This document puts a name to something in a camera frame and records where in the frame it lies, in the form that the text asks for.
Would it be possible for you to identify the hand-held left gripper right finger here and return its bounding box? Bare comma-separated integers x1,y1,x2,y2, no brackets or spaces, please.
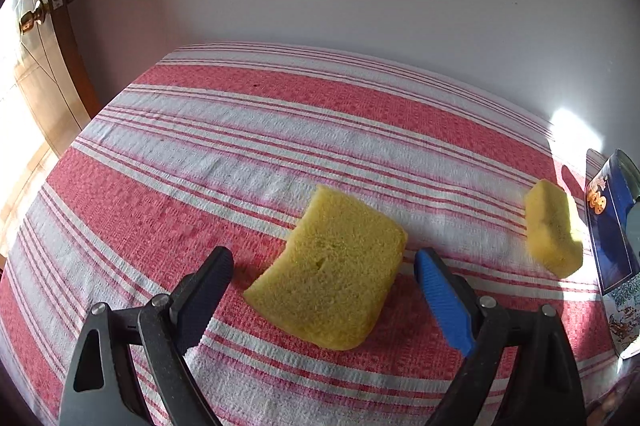
414,248,587,426

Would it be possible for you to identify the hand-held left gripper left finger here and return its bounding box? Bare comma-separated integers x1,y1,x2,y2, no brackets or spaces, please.
59,246,235,426

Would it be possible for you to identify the yellow sponge cake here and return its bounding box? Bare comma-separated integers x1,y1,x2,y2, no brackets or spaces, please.
242,184,409,351
524,179,585,279

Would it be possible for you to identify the round printed metal tin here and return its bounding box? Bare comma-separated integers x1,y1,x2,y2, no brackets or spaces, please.
584,149,640,360

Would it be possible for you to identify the red and white striped tablecloth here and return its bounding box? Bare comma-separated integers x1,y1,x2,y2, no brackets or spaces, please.
0,42,621,426

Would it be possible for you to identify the orange blurry object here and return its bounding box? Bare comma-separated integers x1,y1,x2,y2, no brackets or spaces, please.
587,398,618,426

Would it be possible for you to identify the wooden door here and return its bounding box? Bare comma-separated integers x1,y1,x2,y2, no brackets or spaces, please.
0,0,103,267

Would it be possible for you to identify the brass door knob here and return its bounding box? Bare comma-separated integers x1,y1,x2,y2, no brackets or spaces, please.
19,0,51,34

